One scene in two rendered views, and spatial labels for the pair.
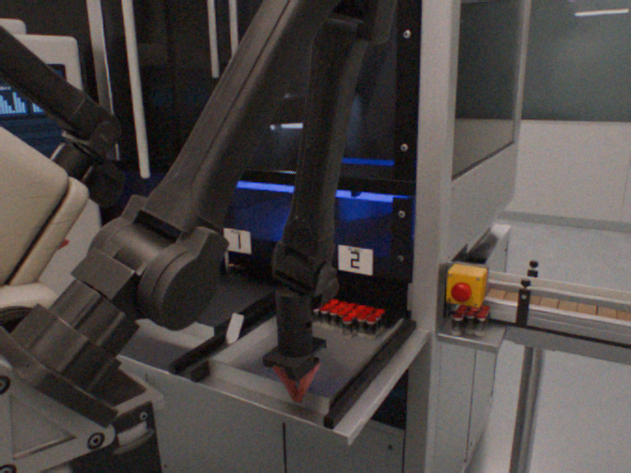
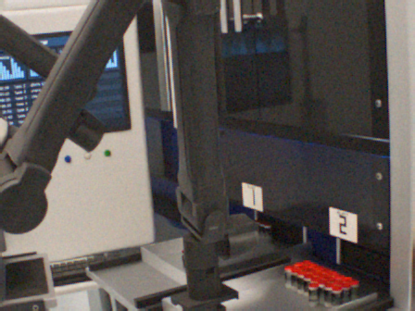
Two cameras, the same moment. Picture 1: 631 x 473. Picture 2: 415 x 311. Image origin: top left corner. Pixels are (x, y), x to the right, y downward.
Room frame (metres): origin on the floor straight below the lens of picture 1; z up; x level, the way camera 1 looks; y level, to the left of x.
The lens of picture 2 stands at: (-0.12, -0.50, 1.42)
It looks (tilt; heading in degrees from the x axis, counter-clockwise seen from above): 14 degrees down; 29
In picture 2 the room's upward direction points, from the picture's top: 4 degrees counter-clockwise
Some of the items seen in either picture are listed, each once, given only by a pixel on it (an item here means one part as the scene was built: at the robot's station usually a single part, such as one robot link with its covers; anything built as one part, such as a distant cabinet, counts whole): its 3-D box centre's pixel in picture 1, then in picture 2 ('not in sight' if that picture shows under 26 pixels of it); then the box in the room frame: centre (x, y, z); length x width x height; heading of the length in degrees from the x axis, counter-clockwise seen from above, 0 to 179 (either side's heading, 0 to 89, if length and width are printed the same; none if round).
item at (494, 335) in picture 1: (474, 330); not in sight; (1.03, -0.36, 0.87); 0.14 x 0.13 x 0.02; 150
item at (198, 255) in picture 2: (296, 302); (204, 249); (0.74, 0.03, 1.07); 0.07 x 0.06 x 0.07; 149
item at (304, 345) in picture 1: (295, 338); (203, 283); (0.74, 0.03, 1.01); 0.10 x 0.07 x 0.07; 150
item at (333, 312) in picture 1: (338, 320); (312, 287); (1.02, -0.05, 0.90); 0.18 x 0.02 x 0.05; 59
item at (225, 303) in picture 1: (218, 296); (225, 251); (1.19, 0.24, 0.90); 0.34 x 0.26 x 0.04; 150
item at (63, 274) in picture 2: not in sight; (79, 269); (1.12, 0.68, 0.82); 0.40 x 0.14 x 0.02; 140
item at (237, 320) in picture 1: (219, 340); not in sight; (0.93, 0.20, 0.91); 0.14 x 0.03 x 0.06; 149
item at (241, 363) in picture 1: (313, 344); (269, 304); (0.93, 0.00, 0.90); 0.34 x 0.26 x 0.04; 149
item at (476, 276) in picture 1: (467, 283); not in sight; (1.00, -0.33, 1.00); 0.08 x 0.07 x 0.07; 150
